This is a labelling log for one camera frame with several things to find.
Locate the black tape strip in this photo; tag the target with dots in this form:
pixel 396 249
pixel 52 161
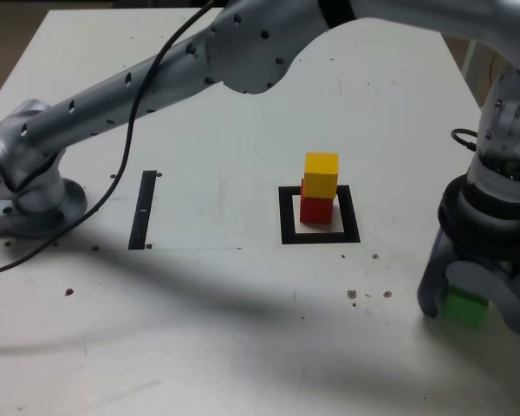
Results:
pixel 141 208

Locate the white table leg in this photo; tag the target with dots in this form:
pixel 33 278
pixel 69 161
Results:
pixel 469 56

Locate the black tape square outline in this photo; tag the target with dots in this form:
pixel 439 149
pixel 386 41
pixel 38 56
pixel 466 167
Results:
pixel 286 216

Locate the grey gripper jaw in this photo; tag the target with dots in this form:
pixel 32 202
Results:
pixel 515 299
pixel 431 286

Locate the red cube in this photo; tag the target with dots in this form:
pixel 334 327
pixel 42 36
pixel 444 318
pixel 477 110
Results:
pixel 316 211

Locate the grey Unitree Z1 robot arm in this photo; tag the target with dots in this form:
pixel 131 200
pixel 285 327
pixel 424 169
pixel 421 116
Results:
pixel 112 104

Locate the yellow cube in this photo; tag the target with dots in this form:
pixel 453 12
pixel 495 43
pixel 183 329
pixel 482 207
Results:
pixel 320 177

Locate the green cube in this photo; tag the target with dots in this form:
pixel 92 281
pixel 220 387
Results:
pixel 463 310

